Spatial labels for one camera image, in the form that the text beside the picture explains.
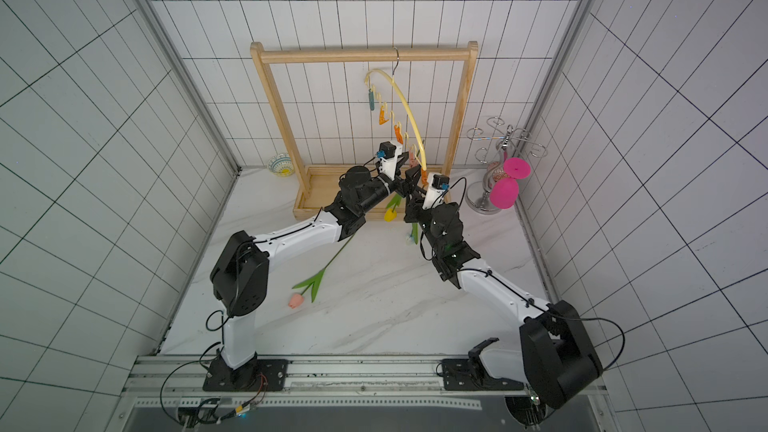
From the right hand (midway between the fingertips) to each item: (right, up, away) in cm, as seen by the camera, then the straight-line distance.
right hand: (398, 189), depth 78 cm
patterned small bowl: (-46, +10, +39) cm, 61 cm away
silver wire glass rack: (+32, -2, +32) cm, 45 cm away
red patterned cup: (+35, +7, +22) cm, 42 cm away
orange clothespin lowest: (+7, +3, -4) cm, 8 cm away
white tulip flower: (+5, -15, +12) cm, 20 cm away
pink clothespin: (+4, +7, -5) cm, 10 cm away
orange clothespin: (-4, +21, +10) cm, 24 cm away
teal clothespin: (-8, +29, +15) cm, 33 cm away
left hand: (+5, +7, -1) cm, 8 cm away
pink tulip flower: (-25, -28, +10) cm, 39 cm away
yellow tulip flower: (-2, -8, +13) cm, 15 cm away
